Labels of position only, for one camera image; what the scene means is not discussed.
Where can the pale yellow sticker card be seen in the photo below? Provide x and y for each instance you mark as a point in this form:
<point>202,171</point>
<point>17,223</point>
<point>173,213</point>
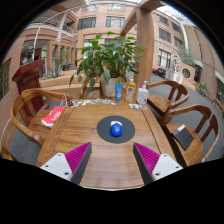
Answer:
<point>86,102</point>

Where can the white pump bottle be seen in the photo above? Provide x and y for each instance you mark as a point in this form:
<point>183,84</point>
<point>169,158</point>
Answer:
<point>142,96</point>

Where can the dark red wooden lectern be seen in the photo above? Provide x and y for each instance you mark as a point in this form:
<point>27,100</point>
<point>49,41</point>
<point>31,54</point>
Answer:
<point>30,75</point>

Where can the wooden armchair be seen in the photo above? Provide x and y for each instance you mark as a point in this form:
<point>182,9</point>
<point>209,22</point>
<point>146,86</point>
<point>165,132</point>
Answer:
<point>28,95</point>
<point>160,100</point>
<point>190,151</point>
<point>83,88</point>
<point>6,154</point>

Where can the yellow flowering plant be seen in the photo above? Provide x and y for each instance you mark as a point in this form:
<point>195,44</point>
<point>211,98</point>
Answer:
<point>202,88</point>

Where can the blue white sticker card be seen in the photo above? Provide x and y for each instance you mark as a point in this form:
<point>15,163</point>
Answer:
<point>106,101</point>

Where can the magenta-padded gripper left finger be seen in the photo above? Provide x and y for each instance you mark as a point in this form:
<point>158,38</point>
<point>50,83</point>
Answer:
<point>60,163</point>

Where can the clear plastic packet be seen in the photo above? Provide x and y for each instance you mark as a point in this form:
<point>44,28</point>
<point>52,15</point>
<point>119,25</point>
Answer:
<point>134,106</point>

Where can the blue and white computer mouse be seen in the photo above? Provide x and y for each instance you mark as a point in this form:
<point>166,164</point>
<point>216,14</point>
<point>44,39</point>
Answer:
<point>116,130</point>

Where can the bunch of keys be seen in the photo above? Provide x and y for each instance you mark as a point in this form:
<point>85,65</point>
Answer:
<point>74,103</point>

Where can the blue squeeze tube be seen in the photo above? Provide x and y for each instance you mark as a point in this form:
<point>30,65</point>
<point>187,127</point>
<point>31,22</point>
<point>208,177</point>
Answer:
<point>119,92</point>

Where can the green plant in white pot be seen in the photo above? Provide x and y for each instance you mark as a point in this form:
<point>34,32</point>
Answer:
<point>108,56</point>

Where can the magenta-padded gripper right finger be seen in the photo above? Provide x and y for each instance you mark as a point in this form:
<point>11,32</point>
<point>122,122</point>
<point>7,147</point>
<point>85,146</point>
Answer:
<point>164,164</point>

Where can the black notebook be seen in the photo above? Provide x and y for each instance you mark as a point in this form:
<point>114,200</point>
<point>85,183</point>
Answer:
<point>182,137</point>

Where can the yellow liquid bottle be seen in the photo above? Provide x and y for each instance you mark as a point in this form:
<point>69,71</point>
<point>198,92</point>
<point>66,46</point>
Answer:
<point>130,91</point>

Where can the white statue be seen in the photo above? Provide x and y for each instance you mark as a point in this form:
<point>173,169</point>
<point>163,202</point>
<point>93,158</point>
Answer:
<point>176,62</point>

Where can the red flat bag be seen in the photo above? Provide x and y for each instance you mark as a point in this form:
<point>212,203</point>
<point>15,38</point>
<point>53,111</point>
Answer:
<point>53,116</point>

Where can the round dark grey mouse pad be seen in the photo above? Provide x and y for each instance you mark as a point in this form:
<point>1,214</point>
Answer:
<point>103,130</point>

